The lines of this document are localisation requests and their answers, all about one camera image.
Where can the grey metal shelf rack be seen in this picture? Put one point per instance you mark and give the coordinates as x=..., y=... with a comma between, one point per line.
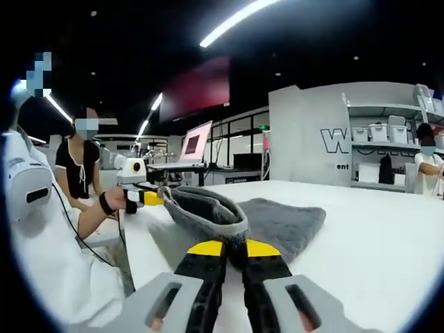
x=381, y=108

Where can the row of white storage boxes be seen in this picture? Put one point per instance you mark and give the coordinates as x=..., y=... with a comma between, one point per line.
x=397, y=128

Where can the grey towel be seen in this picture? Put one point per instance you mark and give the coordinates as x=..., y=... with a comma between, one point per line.
x=284, y=222

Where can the black monitor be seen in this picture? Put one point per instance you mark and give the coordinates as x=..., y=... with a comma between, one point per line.
x=247, y=162

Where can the person's left hand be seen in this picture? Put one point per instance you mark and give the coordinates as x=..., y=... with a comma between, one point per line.
x=118, y=203

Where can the white standing desk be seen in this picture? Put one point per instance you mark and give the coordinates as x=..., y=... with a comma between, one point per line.
x=177, y=167

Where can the black wristband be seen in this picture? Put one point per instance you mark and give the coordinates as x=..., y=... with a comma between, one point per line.
x=105, y=203

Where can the white chest device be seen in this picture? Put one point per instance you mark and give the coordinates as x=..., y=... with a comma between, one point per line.
x=31, y=173

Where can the black bag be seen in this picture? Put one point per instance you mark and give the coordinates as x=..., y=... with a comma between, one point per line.
x=386, y=170

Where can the long ceiling light strip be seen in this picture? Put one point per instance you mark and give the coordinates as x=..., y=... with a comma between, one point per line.
x=236, y=22

